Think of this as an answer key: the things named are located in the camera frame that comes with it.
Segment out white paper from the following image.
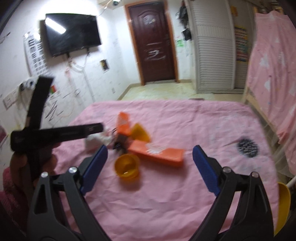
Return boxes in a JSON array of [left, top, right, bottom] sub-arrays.
[[84, 133, 112, 152]]

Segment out orange cardboard box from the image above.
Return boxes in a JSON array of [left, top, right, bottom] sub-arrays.
[[116, 112, 131, 137], [127, 140, 185, 168]]

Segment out orange plastic cup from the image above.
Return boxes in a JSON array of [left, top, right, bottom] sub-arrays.
[[114, 154, 140, 184]]

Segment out yellow trash bin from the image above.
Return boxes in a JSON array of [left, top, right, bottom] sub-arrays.
[[274, 182, 291, 235]]

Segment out person's left hand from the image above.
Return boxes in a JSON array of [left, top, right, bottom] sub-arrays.
[[9, 142, 62, 193]]

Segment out eye chart poster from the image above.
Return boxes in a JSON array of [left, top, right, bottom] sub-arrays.
[[23, 32, 49, 76]]

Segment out pink bed sheet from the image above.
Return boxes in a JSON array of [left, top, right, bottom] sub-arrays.
[[52, 99, 280, 241]]

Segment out pink patterned curtain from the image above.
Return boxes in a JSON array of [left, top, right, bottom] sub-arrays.
[[244, 10, 296, 144]]

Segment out dark brown wooden door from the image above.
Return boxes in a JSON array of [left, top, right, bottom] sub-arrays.
[[125, 1, 179, 85]]

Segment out white louvered wardrobe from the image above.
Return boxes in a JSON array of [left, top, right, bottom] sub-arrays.
[[188, 1, 255, 93]]

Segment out black hanging bags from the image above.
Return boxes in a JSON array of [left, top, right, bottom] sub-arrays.
[[179, 1, 192, 41]]

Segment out wall-mounted black television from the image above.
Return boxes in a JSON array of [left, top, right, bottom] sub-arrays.
[[45, 13, 101, 57]]

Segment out wooden bunk bed frame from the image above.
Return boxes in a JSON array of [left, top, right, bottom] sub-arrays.
[[242, 86, 278, 142]]

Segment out white security camera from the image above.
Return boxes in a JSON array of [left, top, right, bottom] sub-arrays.
[[112, 0, 121, 6]]

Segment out colourful wall chart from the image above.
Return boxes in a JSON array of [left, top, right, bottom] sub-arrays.
[[234, 26, 248, 62]]

